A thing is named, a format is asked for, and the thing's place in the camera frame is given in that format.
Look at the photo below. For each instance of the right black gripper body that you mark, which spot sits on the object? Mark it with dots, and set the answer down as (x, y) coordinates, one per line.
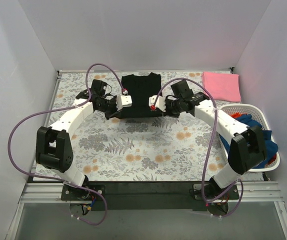
(168, 111)

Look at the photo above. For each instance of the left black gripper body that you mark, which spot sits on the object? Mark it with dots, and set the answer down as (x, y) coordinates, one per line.
(115, 112)

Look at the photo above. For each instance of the black t shirt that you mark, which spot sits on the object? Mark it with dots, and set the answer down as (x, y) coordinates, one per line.
(140, 88)

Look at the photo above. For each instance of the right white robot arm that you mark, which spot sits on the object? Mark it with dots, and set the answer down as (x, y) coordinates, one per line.
(247, 147)

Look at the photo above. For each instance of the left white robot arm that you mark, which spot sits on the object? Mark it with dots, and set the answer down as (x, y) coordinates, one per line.
(54, 149)

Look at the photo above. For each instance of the floral table mat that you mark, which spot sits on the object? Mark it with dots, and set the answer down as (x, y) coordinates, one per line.
(146, 149)

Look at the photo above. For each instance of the folded pink t shirt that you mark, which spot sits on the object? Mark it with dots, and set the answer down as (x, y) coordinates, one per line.
(222, 86)

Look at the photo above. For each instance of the red orange t shirt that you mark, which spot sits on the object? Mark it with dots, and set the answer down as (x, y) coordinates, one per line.
(236, 115)

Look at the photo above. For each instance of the white laundry basket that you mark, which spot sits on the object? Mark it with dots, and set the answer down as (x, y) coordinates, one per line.
(251, 116)

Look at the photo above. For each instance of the blue t shirt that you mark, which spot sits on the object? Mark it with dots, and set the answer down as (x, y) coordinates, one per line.
(266, 145)

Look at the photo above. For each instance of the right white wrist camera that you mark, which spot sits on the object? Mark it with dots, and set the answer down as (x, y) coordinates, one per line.
(157, 102)

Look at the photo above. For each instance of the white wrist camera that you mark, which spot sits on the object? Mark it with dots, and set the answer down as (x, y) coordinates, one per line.
(123, 101)
(157, 102)

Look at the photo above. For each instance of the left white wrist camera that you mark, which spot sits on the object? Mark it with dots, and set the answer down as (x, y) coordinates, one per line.
(123, 101)

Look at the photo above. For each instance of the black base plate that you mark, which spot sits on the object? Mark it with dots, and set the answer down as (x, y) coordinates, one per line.
(139, 195)

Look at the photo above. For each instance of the aluminium frame rail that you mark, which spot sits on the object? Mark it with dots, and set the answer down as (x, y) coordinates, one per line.
(256, 212)

